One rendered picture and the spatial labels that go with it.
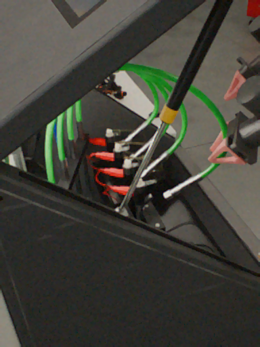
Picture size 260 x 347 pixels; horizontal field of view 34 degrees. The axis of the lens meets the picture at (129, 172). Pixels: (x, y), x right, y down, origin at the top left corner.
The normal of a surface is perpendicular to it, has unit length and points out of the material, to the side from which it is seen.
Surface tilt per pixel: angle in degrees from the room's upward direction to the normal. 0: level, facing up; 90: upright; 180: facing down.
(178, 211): 0
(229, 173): 0
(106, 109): 90
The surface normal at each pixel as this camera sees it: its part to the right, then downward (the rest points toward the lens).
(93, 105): 0.32, 0.56
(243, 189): -0.04, -0.80
